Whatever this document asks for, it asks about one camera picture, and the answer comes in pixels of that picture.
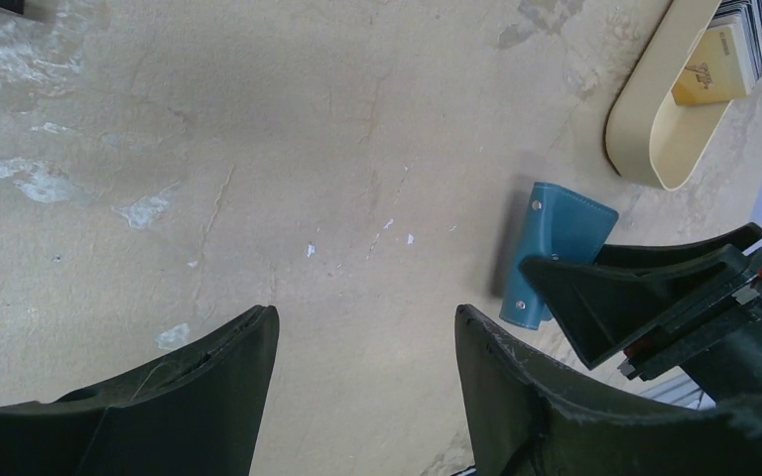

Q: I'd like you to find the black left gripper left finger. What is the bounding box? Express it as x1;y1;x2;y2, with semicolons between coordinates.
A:
0;305;280;475

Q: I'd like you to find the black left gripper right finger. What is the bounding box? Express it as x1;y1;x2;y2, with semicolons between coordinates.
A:
454;304;762;475

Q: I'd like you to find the cream oval card tray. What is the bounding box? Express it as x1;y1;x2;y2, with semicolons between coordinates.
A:
604;0;731;191

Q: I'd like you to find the stack of cards in tray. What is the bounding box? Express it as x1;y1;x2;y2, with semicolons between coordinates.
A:
672;0;762;106

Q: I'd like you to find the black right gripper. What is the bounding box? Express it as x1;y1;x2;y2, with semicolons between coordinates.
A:
521;222;762;403

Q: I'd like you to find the black whiteboard clip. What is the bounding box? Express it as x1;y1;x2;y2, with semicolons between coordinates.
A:
0;0;26;15

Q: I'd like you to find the blue leather card holder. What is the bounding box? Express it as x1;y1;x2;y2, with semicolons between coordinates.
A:
499;181;619;330

